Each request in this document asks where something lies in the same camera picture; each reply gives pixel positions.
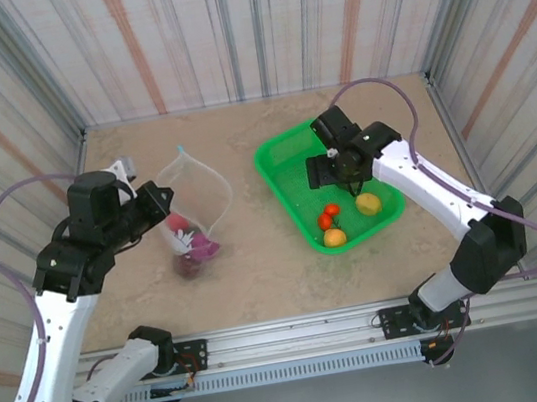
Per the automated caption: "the purple fruit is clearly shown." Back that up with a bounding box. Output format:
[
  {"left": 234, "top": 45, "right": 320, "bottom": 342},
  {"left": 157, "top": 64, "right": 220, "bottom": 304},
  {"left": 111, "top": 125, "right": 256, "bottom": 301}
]
[{"left": 170, "top": 249, "right": 206, "bottom": 281}]

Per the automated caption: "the orange toy fruit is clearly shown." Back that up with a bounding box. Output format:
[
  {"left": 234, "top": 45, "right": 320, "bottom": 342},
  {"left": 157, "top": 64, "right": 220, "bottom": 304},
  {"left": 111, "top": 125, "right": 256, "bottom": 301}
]
[{"left": 321, "top": 226, "right": 349, "bottom": 250}]

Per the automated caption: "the white printed food packet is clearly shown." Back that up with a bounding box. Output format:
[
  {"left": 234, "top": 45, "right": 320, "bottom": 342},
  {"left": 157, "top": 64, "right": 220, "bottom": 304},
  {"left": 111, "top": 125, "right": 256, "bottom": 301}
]
[{"left": 171, "top": 225, "right": 199, "bottom": 255}]

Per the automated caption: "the aluminium mounting rail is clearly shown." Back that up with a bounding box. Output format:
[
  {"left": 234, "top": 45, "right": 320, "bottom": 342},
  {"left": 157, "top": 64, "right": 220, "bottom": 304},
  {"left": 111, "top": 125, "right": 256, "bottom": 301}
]
[{"left": 70, "top": 277, "right": 537, "bottom": 392}]

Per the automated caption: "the white slotted cable duct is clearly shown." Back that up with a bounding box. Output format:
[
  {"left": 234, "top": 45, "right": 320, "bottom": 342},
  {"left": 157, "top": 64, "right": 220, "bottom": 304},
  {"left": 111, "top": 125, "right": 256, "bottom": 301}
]
[{"left": 121, "top": 341, "right": 428, "bottom": 402}]

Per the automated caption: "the yellow toy lemon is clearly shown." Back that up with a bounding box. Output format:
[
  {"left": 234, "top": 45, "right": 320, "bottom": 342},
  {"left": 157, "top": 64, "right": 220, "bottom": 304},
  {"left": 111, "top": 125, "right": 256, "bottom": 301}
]
[{"left": 353, "top": 190, "right": 385, "bottom": 219}]

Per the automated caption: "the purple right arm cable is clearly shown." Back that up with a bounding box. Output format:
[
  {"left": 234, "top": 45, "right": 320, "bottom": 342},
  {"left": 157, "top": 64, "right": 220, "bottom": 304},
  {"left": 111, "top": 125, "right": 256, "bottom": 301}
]
[{"left": 325, "top": 52, "right": 537, "bottom": 378}]

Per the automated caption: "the red cherry tomato pair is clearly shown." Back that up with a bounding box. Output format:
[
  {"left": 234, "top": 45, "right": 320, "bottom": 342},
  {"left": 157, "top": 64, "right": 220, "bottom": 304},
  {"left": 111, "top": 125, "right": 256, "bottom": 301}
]
[{"left": 314, "top": 201, "right": 345, "bottom": 233}]

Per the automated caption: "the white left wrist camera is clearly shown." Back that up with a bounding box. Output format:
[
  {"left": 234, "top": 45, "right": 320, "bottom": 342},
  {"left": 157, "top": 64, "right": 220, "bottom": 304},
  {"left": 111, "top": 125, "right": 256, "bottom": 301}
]
[{"left": 101, "top": 153, "right": 141, "bottom": 202}]

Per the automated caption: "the green perforated plastic basket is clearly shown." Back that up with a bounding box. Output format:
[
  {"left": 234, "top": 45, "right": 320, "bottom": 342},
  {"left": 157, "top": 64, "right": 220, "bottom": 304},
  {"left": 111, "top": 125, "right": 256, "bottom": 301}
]
[{"left": 248, "top": 106, "right": 414, "bottom": 266}]

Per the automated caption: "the clear zip-top plastic bag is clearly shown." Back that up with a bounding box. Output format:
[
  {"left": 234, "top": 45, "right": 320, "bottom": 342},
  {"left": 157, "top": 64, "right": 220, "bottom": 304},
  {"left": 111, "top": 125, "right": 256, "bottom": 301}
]
[{"left": 148, "top": 139, "right": 246, "bottom": 283}]

